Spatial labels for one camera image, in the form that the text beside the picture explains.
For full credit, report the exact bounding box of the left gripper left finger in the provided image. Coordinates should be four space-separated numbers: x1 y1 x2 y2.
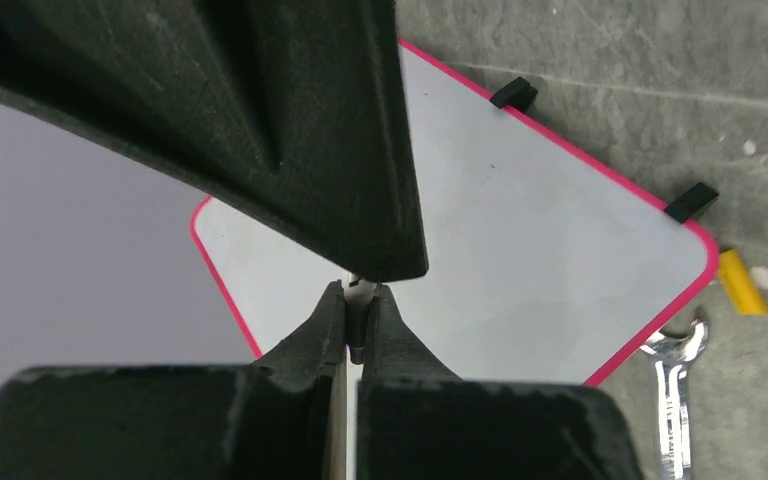
0 281 346 479

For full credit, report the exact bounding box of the whiteboard with red rim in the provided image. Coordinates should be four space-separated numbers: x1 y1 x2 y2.
189 37 721 388

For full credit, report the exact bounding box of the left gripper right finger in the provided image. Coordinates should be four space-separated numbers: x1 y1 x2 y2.
356 286 643 479

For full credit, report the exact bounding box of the silver combination wrench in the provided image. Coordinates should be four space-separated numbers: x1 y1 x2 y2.
639 307 709 479

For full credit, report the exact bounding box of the white marker pen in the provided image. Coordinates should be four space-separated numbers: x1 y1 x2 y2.
341 272 377 365

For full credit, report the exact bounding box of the yellow marker cap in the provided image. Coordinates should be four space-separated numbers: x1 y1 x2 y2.
717 249 768 316

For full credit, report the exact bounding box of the black whiteboard clip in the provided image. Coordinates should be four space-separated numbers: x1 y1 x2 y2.
489 77 538 113
663 182 720 224

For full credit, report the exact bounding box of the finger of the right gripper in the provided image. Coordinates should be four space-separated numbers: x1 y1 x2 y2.
0 1 429 282

